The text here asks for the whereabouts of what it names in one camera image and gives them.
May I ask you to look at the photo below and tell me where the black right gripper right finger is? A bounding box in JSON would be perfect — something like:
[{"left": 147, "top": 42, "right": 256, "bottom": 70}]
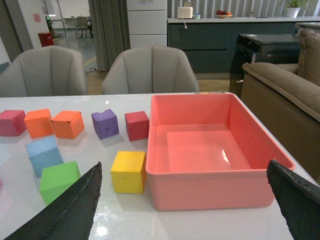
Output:
[{"left": 266, "top": 159, "right": 320, "bottom": 240}]

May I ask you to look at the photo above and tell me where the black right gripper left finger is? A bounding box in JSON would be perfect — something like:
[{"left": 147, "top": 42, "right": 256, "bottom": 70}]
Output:
[{"left": 6, "top": 162, "right": 103, "bottom": 240}]

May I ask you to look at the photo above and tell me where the light blue cube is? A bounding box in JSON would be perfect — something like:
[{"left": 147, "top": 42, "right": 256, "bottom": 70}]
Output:
[{"left": 25, "top": 135, "right": 64, "bottom": 178}]

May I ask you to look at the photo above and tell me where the green foam cube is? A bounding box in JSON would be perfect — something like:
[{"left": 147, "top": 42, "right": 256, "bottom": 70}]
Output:
[{"left": 39, "top": 161, "right": 81, "bottom": 206}]

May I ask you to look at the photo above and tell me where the yellow foam cube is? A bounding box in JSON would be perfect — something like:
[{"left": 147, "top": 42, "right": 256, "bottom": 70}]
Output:
[{"left": 110, "top": 151, "right": 147, "bottom": 194}]

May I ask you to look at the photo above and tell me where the orange foam cube right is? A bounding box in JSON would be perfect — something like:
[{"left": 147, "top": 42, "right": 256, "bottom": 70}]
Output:
[{"left": 50, "top": 110, "right": 85, "bottom": 139}]

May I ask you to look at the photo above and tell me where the orange foam cube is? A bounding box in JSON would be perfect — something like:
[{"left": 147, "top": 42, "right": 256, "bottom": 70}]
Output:
[
  {"left": 50, "top": 110, "right": 85, "bottom": 139},
  {"left": 24, "top": 108, "right": 54, "bottom": 139}
]

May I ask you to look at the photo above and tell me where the orange foam cube left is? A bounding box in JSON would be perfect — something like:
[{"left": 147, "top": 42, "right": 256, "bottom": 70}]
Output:
[{"left": 24, "top": 108, "right": 54, "bottom": 139}]

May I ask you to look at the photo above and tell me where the purple notched foam cube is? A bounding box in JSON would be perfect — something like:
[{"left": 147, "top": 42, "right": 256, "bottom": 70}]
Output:
[{"left": 91, "top": 109, "right": 119, "bottom": 140}]

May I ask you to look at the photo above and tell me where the beige sofa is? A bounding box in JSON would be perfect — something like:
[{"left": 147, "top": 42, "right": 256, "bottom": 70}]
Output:
[{"left": 240, "top": 29, "right": 320, "bottom": 183}]

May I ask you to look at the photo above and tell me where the pink plastic bin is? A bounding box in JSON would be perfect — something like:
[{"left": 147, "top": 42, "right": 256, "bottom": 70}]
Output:
[{"left": 146, "top": 93, "right": 295, "bottom": 211}]

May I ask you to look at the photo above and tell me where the crimson foam cube left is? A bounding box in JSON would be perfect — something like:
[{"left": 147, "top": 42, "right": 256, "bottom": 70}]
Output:
[{"left": 0, "top": 110, "right": 27, "bottom": 137}]

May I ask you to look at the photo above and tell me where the red foam cube right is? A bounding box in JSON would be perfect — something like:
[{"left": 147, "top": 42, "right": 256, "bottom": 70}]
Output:
[{"left": 124, "top": 111, "right": 149, "bottom": 142}]

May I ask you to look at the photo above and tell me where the grey armchair left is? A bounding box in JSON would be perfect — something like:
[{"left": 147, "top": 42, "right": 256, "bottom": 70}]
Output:
[{"left": 0, "top": 45, "right": 88, "bottom": 98}]

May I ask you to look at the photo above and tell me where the grey armchair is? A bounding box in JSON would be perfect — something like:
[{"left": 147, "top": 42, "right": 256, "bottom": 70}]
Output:
[
  {"left": 101, "top": 45, "right": 200, "bottom": 95},
  {"left": 0, "top": 45, "right": 88, "bottom": 98}
]

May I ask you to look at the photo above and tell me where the black appliance box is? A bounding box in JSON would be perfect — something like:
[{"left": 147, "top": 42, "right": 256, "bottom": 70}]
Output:
[{"left": 229, "top": 34, "right": 300, "bottom": 97}]

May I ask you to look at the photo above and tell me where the grey armchair right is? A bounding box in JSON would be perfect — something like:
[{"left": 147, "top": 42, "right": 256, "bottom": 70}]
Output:
[{"left": 101, "top": 45, "right": 200, "bottom": 95}]

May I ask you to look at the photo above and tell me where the dark grey counter cabinet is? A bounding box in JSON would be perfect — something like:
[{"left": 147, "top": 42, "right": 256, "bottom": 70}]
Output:
[{"left": 166, "top": 16, "right": 320, "bottom": 80}]

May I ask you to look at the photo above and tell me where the red fire extinguisher box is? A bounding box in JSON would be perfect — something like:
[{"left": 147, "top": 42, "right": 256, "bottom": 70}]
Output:
[{"left": 38, "top": 32, "right": 54, "bottom": 47}]

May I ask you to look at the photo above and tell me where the potted green plant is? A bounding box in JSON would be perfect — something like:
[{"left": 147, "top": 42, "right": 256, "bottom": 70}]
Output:
[{"left": 276, "top": 0, "right": 312, "bottom": 18}]

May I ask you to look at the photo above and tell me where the fruit plate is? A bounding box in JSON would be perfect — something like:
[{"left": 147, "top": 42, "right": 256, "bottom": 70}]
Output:
[{"left": 215, "top": 9, "right": 234, "bottom": 19}]

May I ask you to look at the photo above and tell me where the grey curtain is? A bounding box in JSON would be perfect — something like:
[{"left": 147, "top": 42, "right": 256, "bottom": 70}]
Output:
[{"left": 88, "top": 0, "right": 130, "bottom": 72}]

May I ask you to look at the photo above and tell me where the white drawer cabinet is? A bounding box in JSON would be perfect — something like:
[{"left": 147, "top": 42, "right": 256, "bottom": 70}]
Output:
[{"left": 126, "top": 0, "right": 168, "bottom": 49}]

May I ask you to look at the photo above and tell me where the small blue bowl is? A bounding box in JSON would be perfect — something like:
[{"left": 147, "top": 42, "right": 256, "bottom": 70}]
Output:
[{"left": 192, "top": 12, "right": 201, "bottom": 20}]

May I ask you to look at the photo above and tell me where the white toaster appliance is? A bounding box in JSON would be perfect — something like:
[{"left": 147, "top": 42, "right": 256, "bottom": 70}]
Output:
[{"left": 177, "top": 6, "right": 193, "bottom": 19}]

